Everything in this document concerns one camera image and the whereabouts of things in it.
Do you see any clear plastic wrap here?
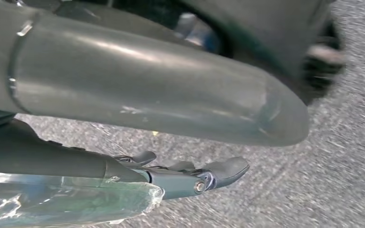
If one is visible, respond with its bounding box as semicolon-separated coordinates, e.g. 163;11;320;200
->
0;172;165;228

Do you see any dark robot lower body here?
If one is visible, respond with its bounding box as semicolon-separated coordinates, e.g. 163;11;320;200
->
12;0;347;106

